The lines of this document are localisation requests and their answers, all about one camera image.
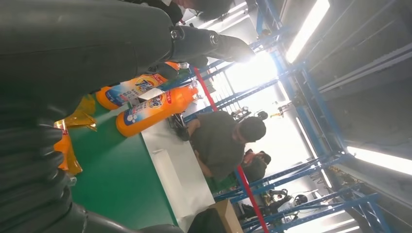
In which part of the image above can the black handheld device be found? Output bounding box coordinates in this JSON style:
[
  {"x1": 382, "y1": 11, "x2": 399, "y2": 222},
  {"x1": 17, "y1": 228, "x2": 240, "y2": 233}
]
[{"x1": 167, "y1": 113, "x2": 190, "y2": 142}]

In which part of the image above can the black carrying case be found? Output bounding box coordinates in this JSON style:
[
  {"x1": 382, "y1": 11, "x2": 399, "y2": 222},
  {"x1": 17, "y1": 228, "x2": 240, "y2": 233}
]
[{"x1": 188, "y1": 208, "x2": 226, "y2": 233}]

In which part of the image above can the red pole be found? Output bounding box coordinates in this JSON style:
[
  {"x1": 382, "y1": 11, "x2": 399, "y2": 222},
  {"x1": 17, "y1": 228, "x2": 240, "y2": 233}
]
[{"x1": 193, "y1": 67, "x2": 269, "y2": 233}]

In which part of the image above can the cardboard box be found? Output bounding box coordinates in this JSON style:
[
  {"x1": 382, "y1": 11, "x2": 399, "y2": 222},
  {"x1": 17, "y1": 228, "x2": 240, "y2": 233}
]
[{"x1": 209, "y1": 199, "x2": 243, "y2": 233}]

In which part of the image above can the blue shelf rack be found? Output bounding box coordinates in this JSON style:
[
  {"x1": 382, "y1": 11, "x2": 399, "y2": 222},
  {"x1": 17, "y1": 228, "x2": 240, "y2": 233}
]
[{"x1": 157, "y1": 0, "x2": 394, "y2": 233}]

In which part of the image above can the ceiling light strip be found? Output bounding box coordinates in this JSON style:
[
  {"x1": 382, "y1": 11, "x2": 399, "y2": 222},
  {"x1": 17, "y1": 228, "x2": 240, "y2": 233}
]
[
  {"x1": 347, "y1": 146, "x2": 412, "y2": 176},
  {"x1": 286, "y1": 0, "x2": 330, "y2": 63}
]

